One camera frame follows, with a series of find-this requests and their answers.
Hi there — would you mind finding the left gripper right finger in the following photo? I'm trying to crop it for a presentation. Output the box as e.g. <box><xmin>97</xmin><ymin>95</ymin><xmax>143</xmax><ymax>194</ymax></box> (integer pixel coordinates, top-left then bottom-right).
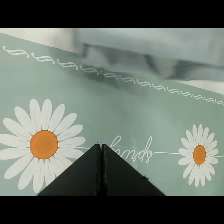
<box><xmin>101</xmin><ymin>143</ymin><xmax>166</xmax><ymax>197</ymax></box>

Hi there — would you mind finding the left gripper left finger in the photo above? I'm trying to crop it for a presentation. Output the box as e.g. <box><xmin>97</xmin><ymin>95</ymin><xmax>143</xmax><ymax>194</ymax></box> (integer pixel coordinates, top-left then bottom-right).
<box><xmin>37</xmin><ymin>143</ymin><xmax>101</xmax><ymax>197</ymax></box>

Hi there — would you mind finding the light blue shirt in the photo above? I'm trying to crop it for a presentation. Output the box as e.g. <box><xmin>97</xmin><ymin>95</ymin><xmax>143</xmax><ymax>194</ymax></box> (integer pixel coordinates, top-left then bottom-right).
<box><xmin>75</xmin><ymin>28</ymin><xmax>224</xmax><ymax>82</ymax></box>

